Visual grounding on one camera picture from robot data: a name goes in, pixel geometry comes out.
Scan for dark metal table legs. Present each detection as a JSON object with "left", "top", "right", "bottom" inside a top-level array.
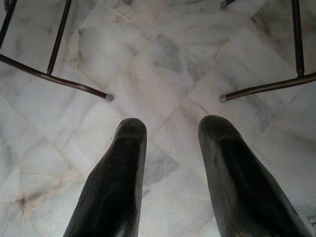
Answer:
[
  {"left": 219, "top": 0, "right": 316, "bottom": 103},
  {"left": 0, "top": 0, "right": 134, "bottom": 103}
]

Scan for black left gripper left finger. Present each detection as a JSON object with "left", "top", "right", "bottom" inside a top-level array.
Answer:
[{"left": 63, "top": 118, "right": 148, "bottom": 237}]

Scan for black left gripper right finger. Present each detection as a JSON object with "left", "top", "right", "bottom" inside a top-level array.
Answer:
[{"left": 197, "top": 114, "right": 313, "bottom": 237}]

